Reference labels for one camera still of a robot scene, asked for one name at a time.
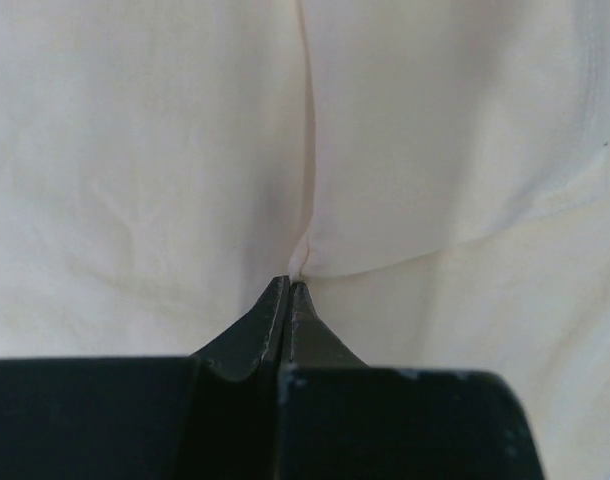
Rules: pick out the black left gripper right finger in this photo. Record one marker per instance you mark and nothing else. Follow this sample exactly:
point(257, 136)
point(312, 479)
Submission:
point(339, 418)

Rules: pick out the yellow t shirt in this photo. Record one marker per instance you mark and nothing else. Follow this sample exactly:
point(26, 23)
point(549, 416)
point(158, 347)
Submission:
point(437, 171)

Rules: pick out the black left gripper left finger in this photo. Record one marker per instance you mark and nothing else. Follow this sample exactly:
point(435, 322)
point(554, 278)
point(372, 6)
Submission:
point(208, 415)

